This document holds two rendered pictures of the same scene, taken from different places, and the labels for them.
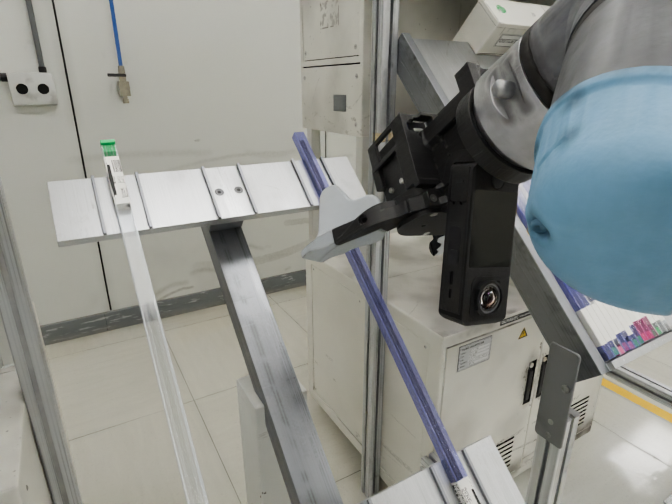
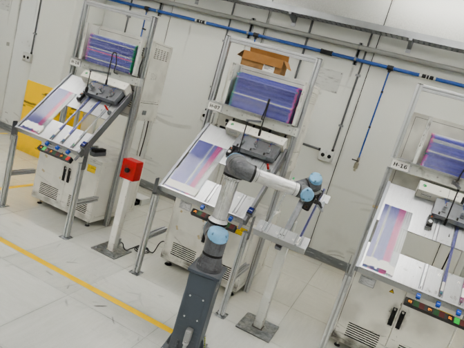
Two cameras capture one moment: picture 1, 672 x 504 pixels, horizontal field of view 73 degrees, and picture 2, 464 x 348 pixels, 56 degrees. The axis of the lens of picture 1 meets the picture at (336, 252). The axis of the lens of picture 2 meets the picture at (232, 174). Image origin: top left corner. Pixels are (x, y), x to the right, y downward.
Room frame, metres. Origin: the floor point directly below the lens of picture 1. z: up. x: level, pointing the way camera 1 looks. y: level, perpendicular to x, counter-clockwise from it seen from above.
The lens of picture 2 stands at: (-1.72, -1.78, 1.56)
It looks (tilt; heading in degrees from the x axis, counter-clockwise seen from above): 11 degrees down; 51
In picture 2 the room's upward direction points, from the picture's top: 16 degrees clockwise
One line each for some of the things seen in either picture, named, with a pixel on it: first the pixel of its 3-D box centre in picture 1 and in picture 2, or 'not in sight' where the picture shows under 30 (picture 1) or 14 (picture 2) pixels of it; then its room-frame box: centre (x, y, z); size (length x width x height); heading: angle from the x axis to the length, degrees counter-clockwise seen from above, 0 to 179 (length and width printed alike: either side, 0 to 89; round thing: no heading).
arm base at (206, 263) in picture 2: not in sight; (210, 259); (-0.26, -0.03, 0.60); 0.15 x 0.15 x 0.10
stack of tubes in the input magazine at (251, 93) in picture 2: not in sight; (264, 97); (0.48, 0.77, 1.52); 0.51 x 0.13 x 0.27; 120
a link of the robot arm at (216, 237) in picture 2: not in sight; (216, 239); (-0.25, -0.03, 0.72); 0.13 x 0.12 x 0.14; 61
